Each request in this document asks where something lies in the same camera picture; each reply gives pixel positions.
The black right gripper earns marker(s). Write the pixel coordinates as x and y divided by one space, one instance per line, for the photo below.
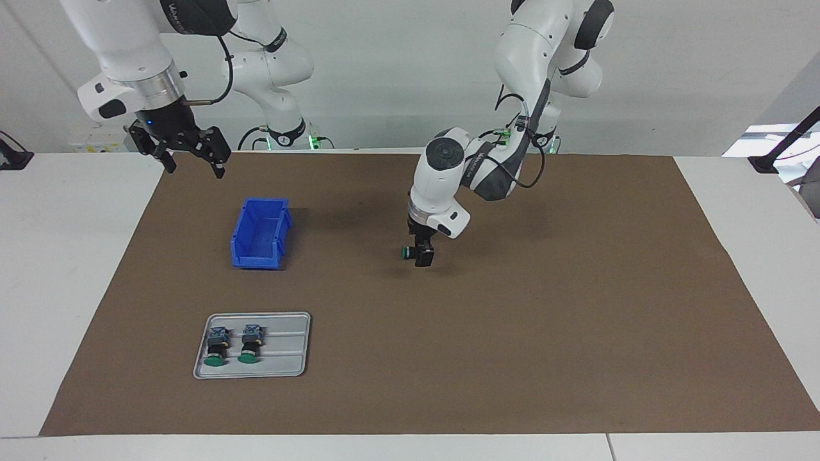
168 125

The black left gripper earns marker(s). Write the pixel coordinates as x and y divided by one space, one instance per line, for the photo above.
419 232

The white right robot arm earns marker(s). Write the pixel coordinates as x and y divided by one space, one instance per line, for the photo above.
122 45

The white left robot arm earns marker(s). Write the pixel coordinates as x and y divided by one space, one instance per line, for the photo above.
442 173

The white socket box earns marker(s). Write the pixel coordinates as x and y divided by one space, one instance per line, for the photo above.
96 142

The brown table mat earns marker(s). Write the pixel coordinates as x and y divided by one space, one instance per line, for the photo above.
448 352

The blue plastic storage bin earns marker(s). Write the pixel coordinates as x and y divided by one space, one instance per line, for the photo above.
259 253

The grey metal tray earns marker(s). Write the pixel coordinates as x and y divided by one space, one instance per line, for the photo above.
285 358

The grey chair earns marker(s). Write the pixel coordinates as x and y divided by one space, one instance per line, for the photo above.
812 195

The black clamp mount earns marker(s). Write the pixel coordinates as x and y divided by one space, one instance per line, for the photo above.
14 160

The black camera stand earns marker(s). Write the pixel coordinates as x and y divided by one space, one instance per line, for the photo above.
763 165

